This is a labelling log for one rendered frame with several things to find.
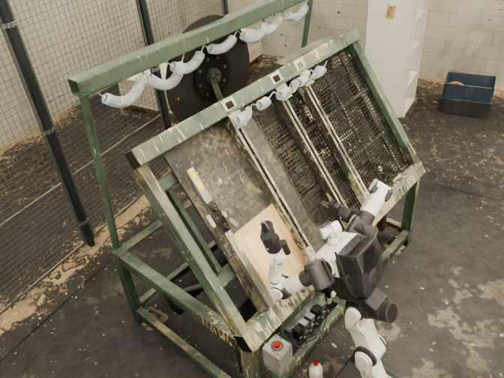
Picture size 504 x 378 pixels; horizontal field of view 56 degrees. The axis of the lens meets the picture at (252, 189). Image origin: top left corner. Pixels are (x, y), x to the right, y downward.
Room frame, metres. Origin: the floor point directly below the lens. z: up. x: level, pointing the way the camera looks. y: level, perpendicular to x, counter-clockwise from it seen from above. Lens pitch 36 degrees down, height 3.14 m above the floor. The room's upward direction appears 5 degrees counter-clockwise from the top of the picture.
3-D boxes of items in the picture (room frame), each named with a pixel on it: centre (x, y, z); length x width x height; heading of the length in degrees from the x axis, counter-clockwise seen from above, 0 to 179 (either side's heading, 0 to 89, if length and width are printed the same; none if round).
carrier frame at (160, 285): (2.89, -0.18, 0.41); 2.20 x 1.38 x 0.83; 136
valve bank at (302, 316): (1.91, -0.31, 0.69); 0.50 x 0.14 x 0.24; 136
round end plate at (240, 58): (3.11, 0.19, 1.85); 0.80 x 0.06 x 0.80; 136
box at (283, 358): (1.55, -0.06, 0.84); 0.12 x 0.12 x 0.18; 46
